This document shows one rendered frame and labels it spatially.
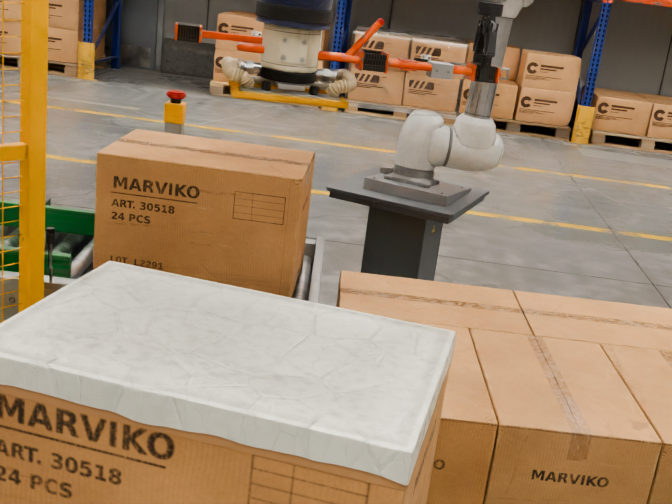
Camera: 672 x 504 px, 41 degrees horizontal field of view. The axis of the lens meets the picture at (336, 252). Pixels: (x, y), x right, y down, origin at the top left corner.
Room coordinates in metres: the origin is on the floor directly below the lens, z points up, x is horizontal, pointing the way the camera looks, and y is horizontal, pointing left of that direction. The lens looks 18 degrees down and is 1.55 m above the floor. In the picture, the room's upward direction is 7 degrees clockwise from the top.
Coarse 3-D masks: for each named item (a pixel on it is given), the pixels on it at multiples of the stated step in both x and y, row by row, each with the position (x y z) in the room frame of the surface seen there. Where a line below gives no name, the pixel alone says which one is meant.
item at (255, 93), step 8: (232, 88) 2.60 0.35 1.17; (240, 88) 2.59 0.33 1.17; (256, 88) 2.62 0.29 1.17; (264, 88) 2.61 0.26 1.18; (312, 88) 2.63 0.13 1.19; (232, 96) 2.55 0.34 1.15; (240, 96) 2.56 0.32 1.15; (248, 96) 2.56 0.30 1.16; (256, 96) 2.57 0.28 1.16; (264, 96) 2.57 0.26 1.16; (272, 96) 2.57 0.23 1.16; (280, 96) 2.58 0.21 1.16; (288, 96) 2.59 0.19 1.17; (296, 96) 2.60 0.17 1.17; (304, 96) 2.61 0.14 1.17; (312, 96) 2.61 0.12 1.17; (320, 96) 2.63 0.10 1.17; (328, 96) 2.65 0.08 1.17; (304, 104) 2.59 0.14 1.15; (312, 104) 2.60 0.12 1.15; (320, 104) 2.60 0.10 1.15; (328, 104) 2.61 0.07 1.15; (336, 104) 2.61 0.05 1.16; (344, 104) 2.61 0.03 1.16
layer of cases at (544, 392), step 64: (448, 320) 2.58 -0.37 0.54; (512, 320) 2.65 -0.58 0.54; (576, 320) 2.72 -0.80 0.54; (640, 320) 2.79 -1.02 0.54; (448, 384) 2.13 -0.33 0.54; (512, 384) 2.18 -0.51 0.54; (576, 384) 2.23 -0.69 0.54; (640, 384) 2.28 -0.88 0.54; (448, 448) 1.94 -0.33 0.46; (512, 448) 1.95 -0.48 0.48; (576, 448) 1.95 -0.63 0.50; (640, 448) 1.95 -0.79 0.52
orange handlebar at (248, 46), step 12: (204, 36) 2.92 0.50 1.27; (216, 36) 2.93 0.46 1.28; (228, 36) 2.94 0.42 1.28; (240, 36) 2.95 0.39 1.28; (252, 36) 2.96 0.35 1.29; (240, 48) 2.68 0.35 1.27; (252, 48) 2.68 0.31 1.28; (264, 48) 2.68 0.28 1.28; (336, 60) 2.73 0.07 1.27; (348, 60) 2.73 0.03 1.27; (396, 60) 2.77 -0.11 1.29; (408, 60) 2.77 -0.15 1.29; (456, 72) 2.79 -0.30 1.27; (468, 72) 2.80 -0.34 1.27
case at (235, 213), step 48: (144, 144) 2.71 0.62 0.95; (192, 144) 2.79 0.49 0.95; (240, 144) 2.88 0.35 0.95; (96, 192) 2.53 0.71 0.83; (144, 192) 2.52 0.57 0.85; (192, 192) 2.52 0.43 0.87; (240, 192) 2.52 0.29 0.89; (288, 192) 2.51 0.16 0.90; (96, 240) 2.53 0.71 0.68; (144, 240) 2.52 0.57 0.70; (192, 240) 2.52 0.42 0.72; (240, 240) 2.52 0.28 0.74; (288, 240) 2.51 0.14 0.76; (288, 288) 2.51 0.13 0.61
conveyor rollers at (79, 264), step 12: (0, 228) 2.95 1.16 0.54; (12, 240) 2.83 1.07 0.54; (72, 240) 2.90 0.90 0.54; (60, 252) 2.77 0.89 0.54; (84, 252) 2.78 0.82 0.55; (72, 264) 2.66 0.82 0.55; (84, 264) 2.71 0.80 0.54; (72, 276) 2.58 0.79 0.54; (300, 276) 2.81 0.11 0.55; (300, 288) 2.69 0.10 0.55
